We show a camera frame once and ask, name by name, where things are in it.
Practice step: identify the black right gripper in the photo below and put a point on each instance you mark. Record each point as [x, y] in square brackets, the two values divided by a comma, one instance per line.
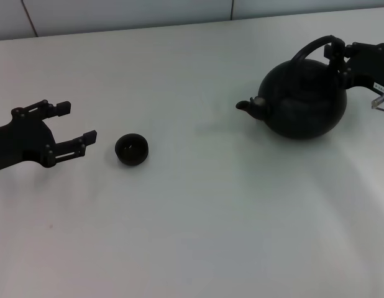
[369, 63]

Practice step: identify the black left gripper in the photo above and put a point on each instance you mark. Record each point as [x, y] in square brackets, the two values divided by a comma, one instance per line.
[27, 139]

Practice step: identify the small dark teacup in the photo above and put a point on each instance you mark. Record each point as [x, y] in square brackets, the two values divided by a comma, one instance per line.
[131, 152]

